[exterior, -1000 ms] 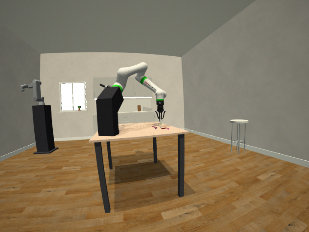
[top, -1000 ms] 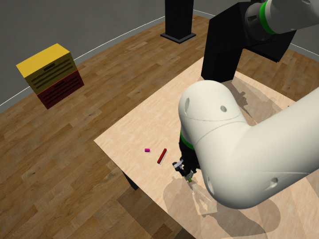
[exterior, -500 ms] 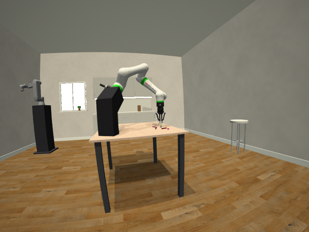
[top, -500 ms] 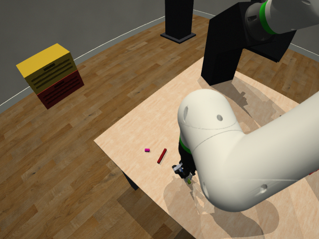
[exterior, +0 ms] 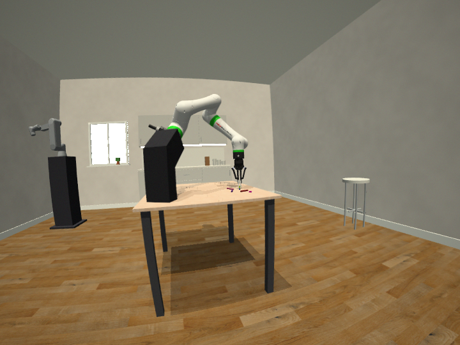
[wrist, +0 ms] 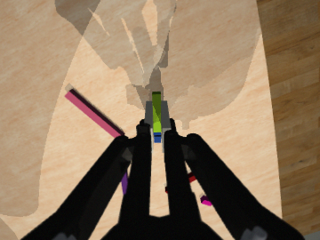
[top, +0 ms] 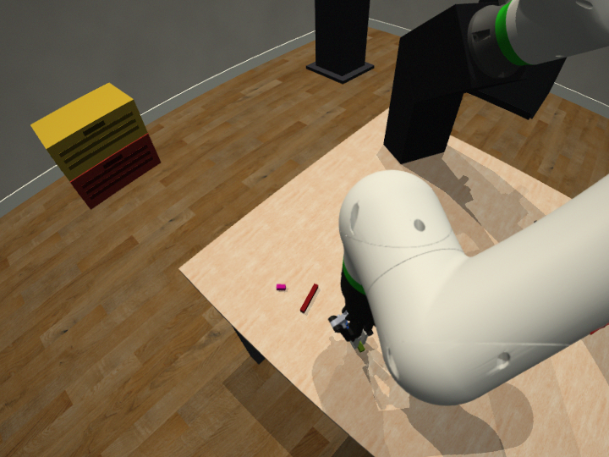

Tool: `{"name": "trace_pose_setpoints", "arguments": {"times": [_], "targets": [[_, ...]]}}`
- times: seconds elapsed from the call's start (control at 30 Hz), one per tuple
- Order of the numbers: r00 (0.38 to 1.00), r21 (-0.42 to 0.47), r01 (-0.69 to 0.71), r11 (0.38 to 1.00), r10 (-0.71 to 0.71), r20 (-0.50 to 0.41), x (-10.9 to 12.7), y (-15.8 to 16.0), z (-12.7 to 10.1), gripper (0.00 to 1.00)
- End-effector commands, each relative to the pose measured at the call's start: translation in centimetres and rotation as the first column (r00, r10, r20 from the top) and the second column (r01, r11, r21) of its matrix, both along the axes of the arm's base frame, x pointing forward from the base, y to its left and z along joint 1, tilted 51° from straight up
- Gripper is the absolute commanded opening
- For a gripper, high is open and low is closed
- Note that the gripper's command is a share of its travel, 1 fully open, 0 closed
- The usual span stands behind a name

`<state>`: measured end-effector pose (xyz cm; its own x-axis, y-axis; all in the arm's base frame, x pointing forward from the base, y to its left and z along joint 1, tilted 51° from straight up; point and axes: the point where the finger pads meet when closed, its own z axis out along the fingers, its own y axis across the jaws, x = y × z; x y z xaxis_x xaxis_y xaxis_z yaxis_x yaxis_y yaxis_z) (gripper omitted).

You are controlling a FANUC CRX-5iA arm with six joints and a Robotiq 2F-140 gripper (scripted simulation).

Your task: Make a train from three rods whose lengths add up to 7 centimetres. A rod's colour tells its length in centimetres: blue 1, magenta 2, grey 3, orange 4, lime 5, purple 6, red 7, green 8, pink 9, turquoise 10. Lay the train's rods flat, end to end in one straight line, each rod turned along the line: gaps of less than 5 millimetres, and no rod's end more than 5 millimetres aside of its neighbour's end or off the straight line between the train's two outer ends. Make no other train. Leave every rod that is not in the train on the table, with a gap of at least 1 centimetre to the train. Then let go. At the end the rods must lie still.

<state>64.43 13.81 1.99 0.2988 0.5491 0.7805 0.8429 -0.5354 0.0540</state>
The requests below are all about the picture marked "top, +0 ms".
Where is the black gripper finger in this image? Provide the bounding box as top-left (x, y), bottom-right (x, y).
top-left (328, 311), bottom-right (368, 350)
top-left (360, 321), bottom-right (376, 345)

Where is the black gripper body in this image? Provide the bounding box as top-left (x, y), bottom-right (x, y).
top-left (342, 301), bottom-right (374, 322)

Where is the dark red rod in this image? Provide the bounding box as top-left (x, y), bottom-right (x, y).
top-left (300, 284), bottom-right (318, 313)

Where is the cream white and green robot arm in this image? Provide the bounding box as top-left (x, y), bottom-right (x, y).
top-left (338, 0), bottom-right (609, 406)

